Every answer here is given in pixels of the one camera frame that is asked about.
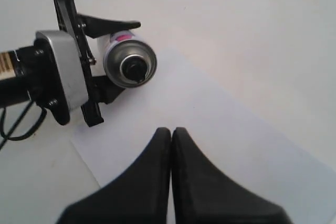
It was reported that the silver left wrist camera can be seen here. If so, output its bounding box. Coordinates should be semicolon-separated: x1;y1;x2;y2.
36;30;89;112

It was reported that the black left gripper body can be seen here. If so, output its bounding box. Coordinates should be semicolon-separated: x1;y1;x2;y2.
34;0;103;126

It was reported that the dotted white spray can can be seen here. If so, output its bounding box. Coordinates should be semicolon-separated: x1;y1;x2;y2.
97;30;158;89

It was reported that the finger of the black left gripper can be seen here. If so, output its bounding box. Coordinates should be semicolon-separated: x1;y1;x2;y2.
92;76;125;104
77;14;141;38

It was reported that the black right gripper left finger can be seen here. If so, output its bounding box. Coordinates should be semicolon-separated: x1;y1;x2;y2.
57;127;171;223

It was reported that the stack of white paper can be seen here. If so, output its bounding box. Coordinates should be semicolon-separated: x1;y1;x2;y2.
72;50;335;223

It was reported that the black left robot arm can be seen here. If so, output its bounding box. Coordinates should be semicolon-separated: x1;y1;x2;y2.
1;0;141;127

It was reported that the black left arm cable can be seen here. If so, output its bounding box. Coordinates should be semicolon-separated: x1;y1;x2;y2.
0;100;48;151

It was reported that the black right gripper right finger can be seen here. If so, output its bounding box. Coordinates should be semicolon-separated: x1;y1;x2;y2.
171;127;289;223

